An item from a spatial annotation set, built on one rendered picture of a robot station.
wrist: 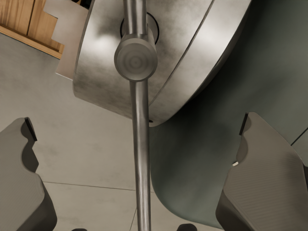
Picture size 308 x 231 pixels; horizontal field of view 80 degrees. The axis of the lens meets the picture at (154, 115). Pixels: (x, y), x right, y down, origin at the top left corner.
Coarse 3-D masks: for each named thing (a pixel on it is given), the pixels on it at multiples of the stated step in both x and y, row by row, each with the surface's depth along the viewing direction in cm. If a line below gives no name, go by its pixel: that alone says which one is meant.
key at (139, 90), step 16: (128, 0) 9; (144, 0) 9; (128, 16) 9; (144, 16) 10; (128, 32) 10; (144, 32) 10; (144, 96) 12; (144, 112) 13; (144, 128) 13; (144, 144) 14; (144, 160) 14; (144, 176) 14; (144, 192) 15; (144, 208) 15; (144, 224) 16
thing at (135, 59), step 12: (132, 36) 9; (144, 36) 10; (120, 48) 9; (132, 48) 9; (144, 48) 9; (120, 60) 9; (132, 60) 9; (144, 60) 9; (156, 60) 9; (120, 72) 9; (132, 72) 9; (144, 72) 9
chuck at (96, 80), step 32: (96, 0) 15; (160, 0) 15; (192, 0) 16; (96, 32) 16; (160, 32) 16; (192, 32) 17; (96, 64) 18; (160, 64) 18; (96, 96) 23; (128, 96) 21
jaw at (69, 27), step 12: (48, 0) 25; (60, 0) 26; (48, 12) 26; (60, 12) 26; (72, 12) 26; (84, 12) 26; (60, 24) 26; (72, 24) 27; (84, 24) 27; (60, 36) 27; (72, 36) 27; (72, 48) 28; (60, 60) 28; (72, 60) 28; (60, 72) 28; (72, 72) 29
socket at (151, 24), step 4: (148, 16) 16; (152, 16) 16; (124, 20) 16; (148, 20) 16; (152, 20) 16; (124, 24) 16; (148, 24) 16; (152, 24) 16; (156, 24) 16; (124, 28) 16; (152, 28) 16; (156, 28) 16; (124, 32) 16; (152, 32) 16; (156, 32) 16; (156, 36) 17; (156, 40) 17
